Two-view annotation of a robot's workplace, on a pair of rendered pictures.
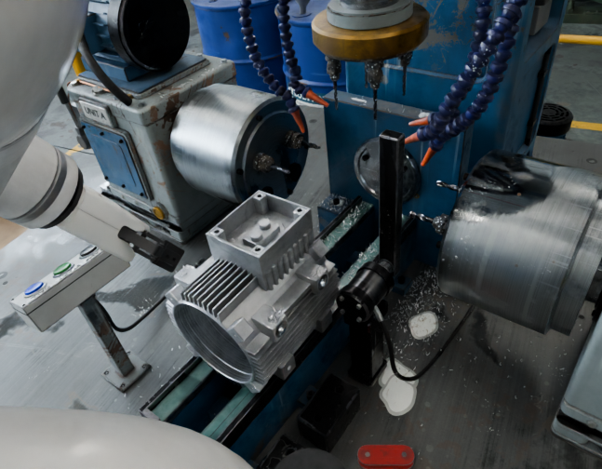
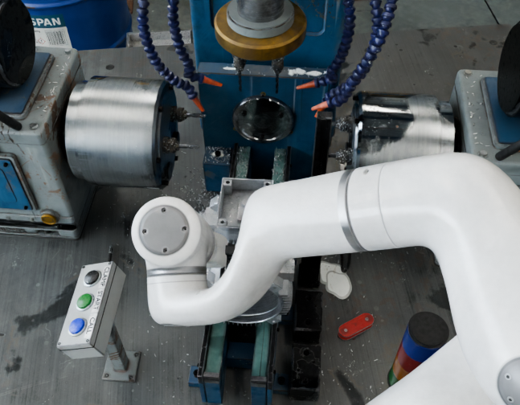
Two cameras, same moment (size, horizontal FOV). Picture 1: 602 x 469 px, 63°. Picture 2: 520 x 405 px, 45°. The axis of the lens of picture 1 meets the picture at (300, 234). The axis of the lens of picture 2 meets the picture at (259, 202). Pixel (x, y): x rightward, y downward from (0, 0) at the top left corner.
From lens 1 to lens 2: 0.67 m
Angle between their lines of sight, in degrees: 28
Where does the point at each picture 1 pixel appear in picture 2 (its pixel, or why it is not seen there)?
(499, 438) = (411, 283)
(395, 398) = (338, 288)
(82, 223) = (219, 254)
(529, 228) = (411, 147)
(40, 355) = (25, 394)
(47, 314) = (102, 340)
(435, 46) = not seen: hidden behind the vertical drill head
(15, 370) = not seen: outside the picture
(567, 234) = (432, 145)
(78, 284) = (108, 306)
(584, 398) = not seen: hidden behind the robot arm
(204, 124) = (108, 127)
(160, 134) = (53, 146)
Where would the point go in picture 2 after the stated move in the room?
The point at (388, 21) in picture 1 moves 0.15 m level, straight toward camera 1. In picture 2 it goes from (287, 27) to (324, 74)
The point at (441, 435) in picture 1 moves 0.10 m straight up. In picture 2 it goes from (378, 297) to (385, 273)
